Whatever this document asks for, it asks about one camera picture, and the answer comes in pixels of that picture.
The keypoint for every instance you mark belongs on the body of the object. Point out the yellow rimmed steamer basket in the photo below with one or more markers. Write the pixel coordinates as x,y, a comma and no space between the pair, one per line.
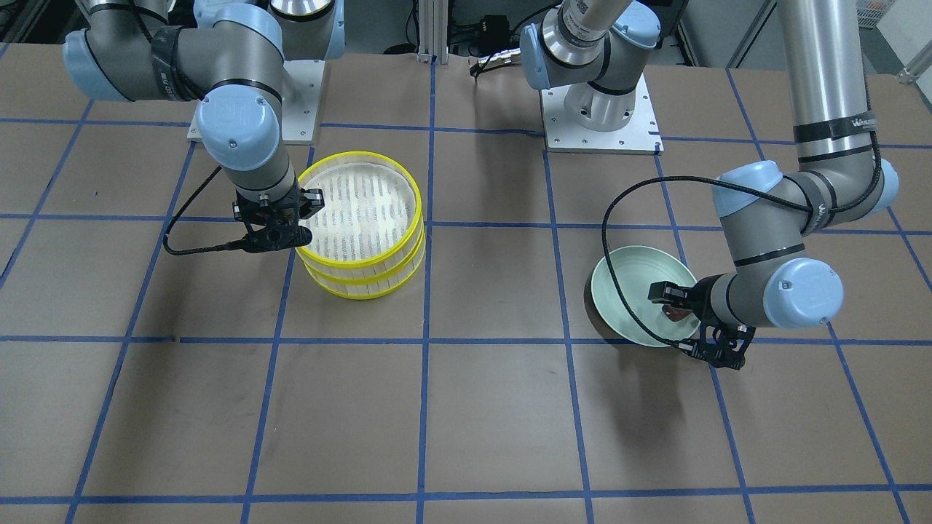
371,218
369,282

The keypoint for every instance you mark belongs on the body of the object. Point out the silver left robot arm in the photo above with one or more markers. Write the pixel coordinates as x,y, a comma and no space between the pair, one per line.
586,58

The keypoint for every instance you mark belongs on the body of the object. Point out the aluminium frame post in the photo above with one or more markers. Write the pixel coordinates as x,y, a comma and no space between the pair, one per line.
432,32

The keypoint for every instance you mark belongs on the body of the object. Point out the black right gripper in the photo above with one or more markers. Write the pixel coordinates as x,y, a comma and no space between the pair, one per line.
313,201

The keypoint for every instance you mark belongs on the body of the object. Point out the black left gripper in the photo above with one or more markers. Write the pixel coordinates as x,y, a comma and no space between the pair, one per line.
698,299

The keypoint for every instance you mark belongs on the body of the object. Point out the light green plate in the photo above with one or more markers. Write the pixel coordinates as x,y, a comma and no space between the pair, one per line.
636,268

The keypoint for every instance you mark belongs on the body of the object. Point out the brown chocolate bun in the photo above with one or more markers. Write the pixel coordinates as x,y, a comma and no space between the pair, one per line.
675,314

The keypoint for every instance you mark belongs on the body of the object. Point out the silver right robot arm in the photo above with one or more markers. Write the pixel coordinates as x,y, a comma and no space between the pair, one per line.
130,52

